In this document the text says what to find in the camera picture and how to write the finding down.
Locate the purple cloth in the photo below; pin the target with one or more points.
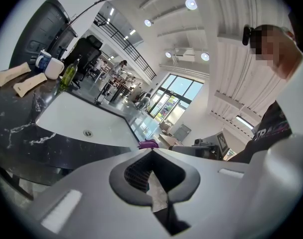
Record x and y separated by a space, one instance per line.
147 144

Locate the white sink basin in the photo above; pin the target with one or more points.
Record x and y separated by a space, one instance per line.
86 116

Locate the large black machine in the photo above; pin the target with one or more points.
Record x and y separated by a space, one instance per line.
39 31

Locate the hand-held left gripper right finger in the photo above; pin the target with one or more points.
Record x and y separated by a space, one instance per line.
228 198

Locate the chrome faucet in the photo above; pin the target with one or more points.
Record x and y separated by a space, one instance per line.
102 94

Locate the glass entrance door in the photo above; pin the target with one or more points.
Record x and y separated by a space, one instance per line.
176 96

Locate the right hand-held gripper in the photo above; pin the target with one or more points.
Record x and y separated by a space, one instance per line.
222 146

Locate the black balcony railing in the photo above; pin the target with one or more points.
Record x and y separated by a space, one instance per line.
126 43

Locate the person's head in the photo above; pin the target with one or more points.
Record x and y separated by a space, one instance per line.
283 53

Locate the black head-worn camera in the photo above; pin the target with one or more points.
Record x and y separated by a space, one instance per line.
247 35

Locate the ceiling air conditioner unit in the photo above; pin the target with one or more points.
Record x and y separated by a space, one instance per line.
184 54

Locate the blue and white mug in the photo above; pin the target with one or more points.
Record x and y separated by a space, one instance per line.
43 58

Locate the green soap bottle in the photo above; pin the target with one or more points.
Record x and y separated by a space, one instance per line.
69 75

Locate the round ceiling light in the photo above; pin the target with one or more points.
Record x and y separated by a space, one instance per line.
148 22
191 4
168 54
205 56

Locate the black office chair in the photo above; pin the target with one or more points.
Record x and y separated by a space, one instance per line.
86 51

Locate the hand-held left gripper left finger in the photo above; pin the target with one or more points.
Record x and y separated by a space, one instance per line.
91 203

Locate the metal sink drain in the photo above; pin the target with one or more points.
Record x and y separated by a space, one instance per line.
88 133

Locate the person's black shirt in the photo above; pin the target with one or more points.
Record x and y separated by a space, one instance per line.
268 133

